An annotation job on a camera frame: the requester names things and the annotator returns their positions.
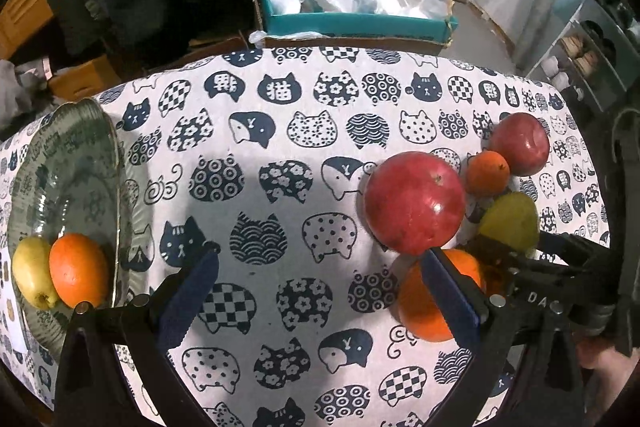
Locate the small green-yellow pear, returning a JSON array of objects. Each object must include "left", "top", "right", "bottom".
[{"left": 477, "top": 192, "right": 539, "bottom": 255}]

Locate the large orange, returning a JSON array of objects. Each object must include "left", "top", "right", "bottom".
[{"left": 398, "top": 249, "right": 486, "bottom": 343}]

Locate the small orange tangerine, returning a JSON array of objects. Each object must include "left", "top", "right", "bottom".
[{"left": 465, "top": 150, "right": 511, "bottom": 197}]

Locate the small red apple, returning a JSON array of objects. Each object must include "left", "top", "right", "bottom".
[{"left": 488, "top": 113, "right": 550, "bottom": 176}]

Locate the medium orange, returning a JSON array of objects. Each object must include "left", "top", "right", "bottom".
[{"left": 49, "top": 233, "right": 110, "bottom": 308}]

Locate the large red apple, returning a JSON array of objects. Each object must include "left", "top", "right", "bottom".
[{"left": 362, "top": 150, "right": 465, "bottom": 256}]

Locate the person's right hand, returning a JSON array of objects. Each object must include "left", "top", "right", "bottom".
[{"left": 576, "top": 337, "right": 639, "bottom": 389}]

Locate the grey shoe rack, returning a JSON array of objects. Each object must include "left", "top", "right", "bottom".
[{"left": 527, "top": 0, "right": 639, "bottom": 113}]

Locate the green patterned glass plate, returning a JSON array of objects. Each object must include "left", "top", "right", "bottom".
[{"left": 5, "top": 97, "right": 132, "bottom": 358}]

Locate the cat-print white tablecloth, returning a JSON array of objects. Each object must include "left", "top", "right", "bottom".
[{"left": 98, "top": 48, "right": 610, "bottom": 426}]

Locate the teal cardboard box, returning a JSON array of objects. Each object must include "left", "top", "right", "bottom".
[{"left": 259, "top": 0, "right": 458, "bottom": 46}]

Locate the grey clothes pile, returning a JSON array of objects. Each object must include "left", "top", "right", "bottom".
[{"left": 0, "top": 56, "right": 53, "bottom": 132}]

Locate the wooden louvered closet door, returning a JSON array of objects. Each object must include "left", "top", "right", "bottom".
[{"left": 1, "top": 0, "right": 53, "bottom": 60}]

